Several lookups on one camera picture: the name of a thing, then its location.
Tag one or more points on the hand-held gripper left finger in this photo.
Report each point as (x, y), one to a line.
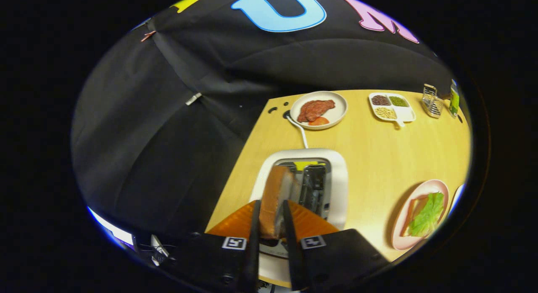
(252, 251)

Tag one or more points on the silver clip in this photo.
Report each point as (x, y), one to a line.
(193, 98)

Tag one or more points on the white round plate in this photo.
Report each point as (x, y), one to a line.
(338, 112)

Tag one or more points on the pile of brown beans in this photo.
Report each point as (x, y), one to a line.
(380, 100)

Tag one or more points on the square bread slice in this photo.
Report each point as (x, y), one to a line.
(414, 207)

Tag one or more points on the green label plastic bottle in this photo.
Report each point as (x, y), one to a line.
(454, 100)

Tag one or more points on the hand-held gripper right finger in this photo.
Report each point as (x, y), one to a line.
(294, 251)

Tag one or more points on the brown meat slice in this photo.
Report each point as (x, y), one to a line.
(315, 109)

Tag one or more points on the pile of green beans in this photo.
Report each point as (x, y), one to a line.
(398, 101)

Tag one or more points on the pink round plate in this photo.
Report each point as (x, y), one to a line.
(399, 236)

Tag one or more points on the red clip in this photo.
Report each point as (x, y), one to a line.
(148, 35)

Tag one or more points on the round-topped bread slice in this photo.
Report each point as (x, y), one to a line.
(271, 200)

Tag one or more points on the red tomato slice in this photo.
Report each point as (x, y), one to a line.
(318, 121)

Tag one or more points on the white toaster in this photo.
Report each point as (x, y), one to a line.
(336, 179)

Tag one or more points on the pile of beige beans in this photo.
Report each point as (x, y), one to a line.
(385, 112)

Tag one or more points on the metal utensil holder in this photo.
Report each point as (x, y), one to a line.
(433, 104)

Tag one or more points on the green lettuce leaf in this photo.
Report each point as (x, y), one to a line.
(426, 217)

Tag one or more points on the white square plate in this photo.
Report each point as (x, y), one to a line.
(456, 200)

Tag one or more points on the white divided dish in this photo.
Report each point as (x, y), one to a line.
(407, 113)

